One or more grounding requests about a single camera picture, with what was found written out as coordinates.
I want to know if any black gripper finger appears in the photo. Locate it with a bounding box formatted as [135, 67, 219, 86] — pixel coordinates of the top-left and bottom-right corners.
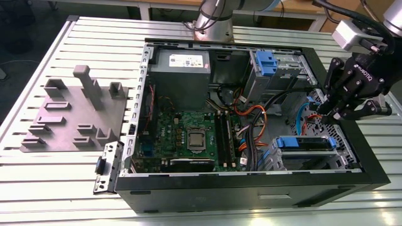
[321, 91, 393, 123]
[317, 57, 349, 113]

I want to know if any disk power wire black plug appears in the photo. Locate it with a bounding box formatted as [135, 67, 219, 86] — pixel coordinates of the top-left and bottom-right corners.
[304, 114, 328, 125]

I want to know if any grey metal drive cage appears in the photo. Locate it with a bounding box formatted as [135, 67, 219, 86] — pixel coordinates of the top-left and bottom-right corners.
[243, 48, 317, 108]

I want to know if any black RAM slot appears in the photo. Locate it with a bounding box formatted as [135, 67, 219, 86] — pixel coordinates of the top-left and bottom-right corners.
[223, 110, 237, 168]
[214, 110, 227, 168]

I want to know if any green motherboard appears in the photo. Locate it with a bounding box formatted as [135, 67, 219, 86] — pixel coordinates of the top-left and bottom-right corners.
[134, 110, 245, 174]

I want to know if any grey power supply unit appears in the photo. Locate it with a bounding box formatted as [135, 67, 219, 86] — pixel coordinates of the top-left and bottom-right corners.
[147, 49, 211, 113]

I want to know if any silver CPU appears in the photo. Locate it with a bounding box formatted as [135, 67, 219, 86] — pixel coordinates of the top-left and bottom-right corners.
[189, 133, 205, 146]

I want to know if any CPU socket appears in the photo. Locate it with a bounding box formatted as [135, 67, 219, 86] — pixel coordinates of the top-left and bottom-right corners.
[185, 126, 209, 154]

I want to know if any black PC case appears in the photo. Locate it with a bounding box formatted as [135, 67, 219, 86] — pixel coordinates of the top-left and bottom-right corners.
[115, 37, 392, 214]

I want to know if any black graphics card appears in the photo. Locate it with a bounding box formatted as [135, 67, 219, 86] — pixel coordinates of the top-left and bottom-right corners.
[159, 158, 217, 172]

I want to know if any grey parts rack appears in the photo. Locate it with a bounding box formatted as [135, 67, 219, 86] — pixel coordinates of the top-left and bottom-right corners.
[19, 65, 130, 155]

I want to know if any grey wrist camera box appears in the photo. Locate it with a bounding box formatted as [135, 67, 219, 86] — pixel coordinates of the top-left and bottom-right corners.
[332, 20, 388, 52]

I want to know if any blue SATA wire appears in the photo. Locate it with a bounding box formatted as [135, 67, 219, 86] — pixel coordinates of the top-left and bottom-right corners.
[296, 93, 318, 137]

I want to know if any blue plastic drive bracket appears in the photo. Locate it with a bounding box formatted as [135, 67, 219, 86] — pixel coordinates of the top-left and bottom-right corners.
[256, 50, 280, 77]

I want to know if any orange power wire bundle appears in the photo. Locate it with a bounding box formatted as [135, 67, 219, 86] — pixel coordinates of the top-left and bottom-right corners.
[234, 105, 272, 153]

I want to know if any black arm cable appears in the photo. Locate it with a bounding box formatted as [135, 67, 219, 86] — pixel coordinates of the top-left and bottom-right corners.
[313, 0, 397, 55]

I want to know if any wooden desk white frame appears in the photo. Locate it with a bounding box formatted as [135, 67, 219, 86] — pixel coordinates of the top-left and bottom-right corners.
[118, 0, 334, 32]

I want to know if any black yellow power cable bundle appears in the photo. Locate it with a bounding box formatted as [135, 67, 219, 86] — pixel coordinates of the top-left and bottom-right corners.
[206, 86, 247, 113]

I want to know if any square brown base plate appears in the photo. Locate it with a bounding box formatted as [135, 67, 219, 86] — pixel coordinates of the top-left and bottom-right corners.
[191, 32, 235, 44]

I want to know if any red black twisted wire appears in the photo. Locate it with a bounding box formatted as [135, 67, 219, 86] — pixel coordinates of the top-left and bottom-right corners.
[145, 84, 158, 136]

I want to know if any metal card retention bracket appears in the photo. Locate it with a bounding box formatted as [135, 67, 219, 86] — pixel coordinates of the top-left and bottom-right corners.
[93, 140, 126, 195]

